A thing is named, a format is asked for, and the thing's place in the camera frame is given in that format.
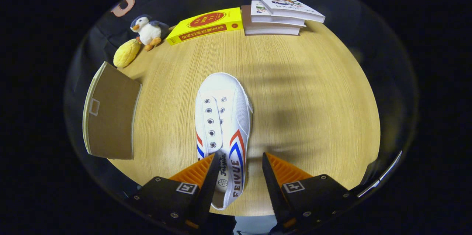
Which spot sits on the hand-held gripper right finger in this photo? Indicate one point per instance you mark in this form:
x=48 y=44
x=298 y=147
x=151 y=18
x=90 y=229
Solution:
x=274 y=194

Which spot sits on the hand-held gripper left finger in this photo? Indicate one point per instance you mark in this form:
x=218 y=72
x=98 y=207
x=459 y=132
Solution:
x=206 y=194

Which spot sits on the white striped canvas shoe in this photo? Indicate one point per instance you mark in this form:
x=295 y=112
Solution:
x=225 y=117

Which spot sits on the brown fabric storage box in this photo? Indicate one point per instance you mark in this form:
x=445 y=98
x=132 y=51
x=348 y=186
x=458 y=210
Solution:
x=110 y=120

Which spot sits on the yellow knitted plush ball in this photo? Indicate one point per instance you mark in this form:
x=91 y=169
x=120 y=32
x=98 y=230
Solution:
x=125 y=54

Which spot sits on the brown cover book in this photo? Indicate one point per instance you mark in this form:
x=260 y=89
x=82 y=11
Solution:
x=271 y=31

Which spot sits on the penguin plush toy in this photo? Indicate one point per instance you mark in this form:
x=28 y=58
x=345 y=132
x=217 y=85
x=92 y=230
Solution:
x=149 y=33

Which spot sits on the yellow book with red circle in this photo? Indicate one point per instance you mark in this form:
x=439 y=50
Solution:
x=228 y=15

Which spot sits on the white illustrated book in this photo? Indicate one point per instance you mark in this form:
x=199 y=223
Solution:
x=258 y=11
x=291 y=6

